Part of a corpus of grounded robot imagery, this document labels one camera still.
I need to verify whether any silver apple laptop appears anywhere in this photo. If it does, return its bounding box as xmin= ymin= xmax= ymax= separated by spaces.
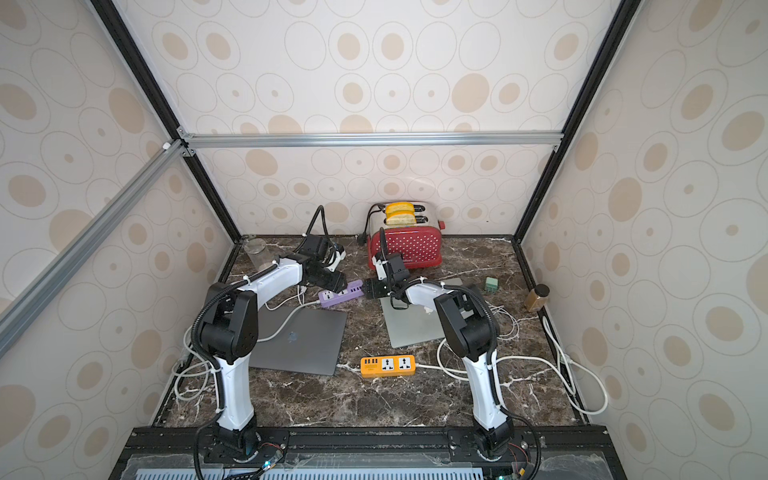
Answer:
xmin=381 ymin=279 xmax=496 ymax=360

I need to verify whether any silver aluminium rail back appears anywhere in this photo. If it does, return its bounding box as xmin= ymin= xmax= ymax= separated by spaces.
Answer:
xmin=184 ymin=131 xmax=563 ymax=149

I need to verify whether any silver aluminium rail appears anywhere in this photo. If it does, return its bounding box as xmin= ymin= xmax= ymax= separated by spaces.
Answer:
xmin=1 ymin=139 xmax=185 ymax=354
xmin=184 ymin=131 xmax=563 ymax=149

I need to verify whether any orange power strip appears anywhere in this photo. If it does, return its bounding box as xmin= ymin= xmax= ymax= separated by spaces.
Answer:
xmin=360 ymin=355 xmax=416 ymax=379

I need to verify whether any red polka dot toaster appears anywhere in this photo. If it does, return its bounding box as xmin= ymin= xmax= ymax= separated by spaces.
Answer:
xmin=359 ymin=201 xmax=444 ymax=270

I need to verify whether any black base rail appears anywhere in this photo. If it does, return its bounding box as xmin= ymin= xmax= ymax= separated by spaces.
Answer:
xmin=110 ymin=426 xmax=626 ymax=479

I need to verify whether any purple power strip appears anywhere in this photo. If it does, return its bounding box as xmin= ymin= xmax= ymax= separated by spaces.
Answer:
xmin=318 ymin=280 xmax=364 ymax=309

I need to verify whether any pale bread slice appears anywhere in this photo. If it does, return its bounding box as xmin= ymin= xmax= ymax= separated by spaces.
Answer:
xmin=385 ymin=212 xmax=417 ymax=228

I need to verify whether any dark grey laptop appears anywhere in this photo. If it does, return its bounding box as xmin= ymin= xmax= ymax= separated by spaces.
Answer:
xmin=249 ymin=307 xmax=348 ymax=376

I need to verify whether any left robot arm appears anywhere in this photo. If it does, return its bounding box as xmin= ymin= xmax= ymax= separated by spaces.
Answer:
xmin=190 ymin=234 xmax=347 ymax=457

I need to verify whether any green charger adapter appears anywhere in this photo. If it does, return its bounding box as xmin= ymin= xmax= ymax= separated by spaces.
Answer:
xmin=484 ymin=277 xmax=499 ymax=293

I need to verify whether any silver aluminium rail left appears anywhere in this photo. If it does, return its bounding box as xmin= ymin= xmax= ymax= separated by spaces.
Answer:
xmin=1 ymin=139 xmax=185 ymax=354

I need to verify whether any small amber bottle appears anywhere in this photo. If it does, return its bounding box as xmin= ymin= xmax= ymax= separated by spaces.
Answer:
xmin=524 ymin=283 xmax=551 ymax=312

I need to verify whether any thin white charger cable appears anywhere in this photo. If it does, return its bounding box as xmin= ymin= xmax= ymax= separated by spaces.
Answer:
xmin=488 ymin=302 xmax=522 ymax=342

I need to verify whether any black toaster power cord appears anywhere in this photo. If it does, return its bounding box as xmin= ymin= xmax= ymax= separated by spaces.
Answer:
xmin=356 ymin=203 xmax=386 ymax=247

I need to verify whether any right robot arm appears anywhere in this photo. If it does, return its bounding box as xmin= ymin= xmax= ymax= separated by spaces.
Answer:
xmin=364 ymin=253 xmax=514 ymax=459

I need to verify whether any thick white power strip cord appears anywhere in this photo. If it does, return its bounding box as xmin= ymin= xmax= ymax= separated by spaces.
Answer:
xmin=415 ymin=314 xmax=610 ymax=416

